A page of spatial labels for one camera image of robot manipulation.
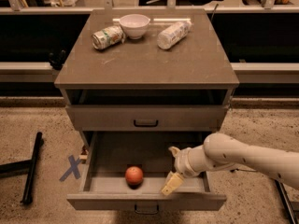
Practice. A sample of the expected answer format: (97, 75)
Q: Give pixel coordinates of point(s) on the black stand leg right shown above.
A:
(291, 208)

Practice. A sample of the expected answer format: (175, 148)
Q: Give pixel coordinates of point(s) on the green white drink can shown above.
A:
(107, 37)

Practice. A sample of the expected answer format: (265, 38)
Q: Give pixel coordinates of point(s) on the black stand leg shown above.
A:
(25, 167)
(291, 208)

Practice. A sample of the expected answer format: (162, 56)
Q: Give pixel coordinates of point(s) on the white plastic bottle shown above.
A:
(169, 37)

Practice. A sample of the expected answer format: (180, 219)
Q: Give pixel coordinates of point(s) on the red apple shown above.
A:
(134, 175)

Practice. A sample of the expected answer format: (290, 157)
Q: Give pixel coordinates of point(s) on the white ceramic bowl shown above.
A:
(134, 25)

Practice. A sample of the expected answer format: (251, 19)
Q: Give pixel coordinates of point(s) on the black stand leg left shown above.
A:
(25, 167)

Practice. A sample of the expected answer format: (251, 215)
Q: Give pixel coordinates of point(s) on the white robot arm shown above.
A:
(222, 152)

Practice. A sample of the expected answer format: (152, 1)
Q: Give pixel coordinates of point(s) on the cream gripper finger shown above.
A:
(174, 151)
(173, 181)

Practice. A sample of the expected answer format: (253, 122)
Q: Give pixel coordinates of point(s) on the black clamp on ledge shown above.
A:
(57, 60)

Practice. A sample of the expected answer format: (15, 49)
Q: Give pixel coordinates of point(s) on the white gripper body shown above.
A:
(181, 162)

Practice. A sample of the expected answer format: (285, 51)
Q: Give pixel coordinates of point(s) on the blue tape cross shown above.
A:
(73, 169)

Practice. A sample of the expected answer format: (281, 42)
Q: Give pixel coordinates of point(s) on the grey drawer cabinet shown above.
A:
(194, 72)

